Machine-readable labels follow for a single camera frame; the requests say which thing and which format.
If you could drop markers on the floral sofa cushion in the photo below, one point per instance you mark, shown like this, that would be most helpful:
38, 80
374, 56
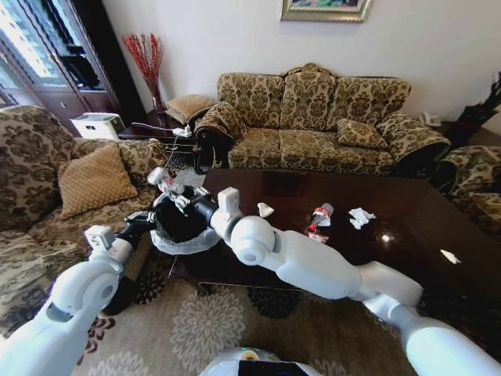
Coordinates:
360, 133

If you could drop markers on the crushed red-label plastic bottle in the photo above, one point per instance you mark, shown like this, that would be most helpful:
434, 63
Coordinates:
321, 217

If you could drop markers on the clear glass vase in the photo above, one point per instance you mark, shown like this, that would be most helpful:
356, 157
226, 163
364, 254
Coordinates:
159, 105

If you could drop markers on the dark wooden side table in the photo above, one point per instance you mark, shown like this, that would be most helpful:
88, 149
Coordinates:
152, 135

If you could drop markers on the dark wooden glass cabinet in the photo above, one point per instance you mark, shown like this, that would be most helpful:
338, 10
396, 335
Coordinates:
62, 51

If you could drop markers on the dark wooden coffee table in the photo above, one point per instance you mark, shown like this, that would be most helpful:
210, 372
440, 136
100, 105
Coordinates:
391, 250

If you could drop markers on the large gold quilted pillow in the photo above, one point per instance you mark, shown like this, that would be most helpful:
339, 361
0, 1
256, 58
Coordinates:
96, 182

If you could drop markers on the white folded paper scrap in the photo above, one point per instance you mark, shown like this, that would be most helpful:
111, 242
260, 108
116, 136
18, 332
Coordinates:
266, 210

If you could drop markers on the dark dried plant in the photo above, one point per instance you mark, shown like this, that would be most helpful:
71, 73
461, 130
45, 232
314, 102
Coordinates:
479, 113

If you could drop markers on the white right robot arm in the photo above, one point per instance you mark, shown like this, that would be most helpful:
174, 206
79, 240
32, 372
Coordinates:
313, 262

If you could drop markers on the floral sofa with gold pillow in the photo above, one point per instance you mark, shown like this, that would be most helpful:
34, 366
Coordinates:
27, 164

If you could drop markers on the white robot front shell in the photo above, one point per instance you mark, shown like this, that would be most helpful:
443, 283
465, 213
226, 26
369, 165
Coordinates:
250, 362

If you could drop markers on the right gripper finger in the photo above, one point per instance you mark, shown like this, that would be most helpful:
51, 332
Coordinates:
199, 191
179, 201

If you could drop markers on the red decorative branches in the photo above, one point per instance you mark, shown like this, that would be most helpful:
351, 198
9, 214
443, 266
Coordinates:
145, 58

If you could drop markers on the small gold quilted pillow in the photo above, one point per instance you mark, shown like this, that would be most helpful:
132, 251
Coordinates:
188, 105

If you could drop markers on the white plastic bin liner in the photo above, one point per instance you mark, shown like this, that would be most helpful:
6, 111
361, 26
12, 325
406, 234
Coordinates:
184, 247

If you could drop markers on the gold framed picture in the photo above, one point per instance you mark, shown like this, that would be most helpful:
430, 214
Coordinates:
325, 9

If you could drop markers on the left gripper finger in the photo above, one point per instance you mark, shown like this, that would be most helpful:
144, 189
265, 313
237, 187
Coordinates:
141, 215

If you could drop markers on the crumpled white tissue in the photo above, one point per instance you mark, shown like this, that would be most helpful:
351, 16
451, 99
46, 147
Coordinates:
361, 216

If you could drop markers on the floral armchair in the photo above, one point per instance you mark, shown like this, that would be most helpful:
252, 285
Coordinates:
475, 172

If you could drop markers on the white trash piece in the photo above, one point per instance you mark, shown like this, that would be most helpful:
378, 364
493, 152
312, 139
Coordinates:
156, 176

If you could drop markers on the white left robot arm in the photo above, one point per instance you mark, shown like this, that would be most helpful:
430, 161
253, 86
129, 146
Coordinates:
74, 290

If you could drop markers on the black round trash bin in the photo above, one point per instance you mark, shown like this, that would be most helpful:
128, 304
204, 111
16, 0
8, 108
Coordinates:
176, 229

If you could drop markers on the beige floral patterned rug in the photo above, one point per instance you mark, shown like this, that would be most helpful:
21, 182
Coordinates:
203, 329

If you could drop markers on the white desk telephone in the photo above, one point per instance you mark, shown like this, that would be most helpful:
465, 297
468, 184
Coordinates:
431, 118

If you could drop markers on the floral three-seat sofa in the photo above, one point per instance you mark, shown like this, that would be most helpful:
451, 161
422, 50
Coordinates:
305, 129

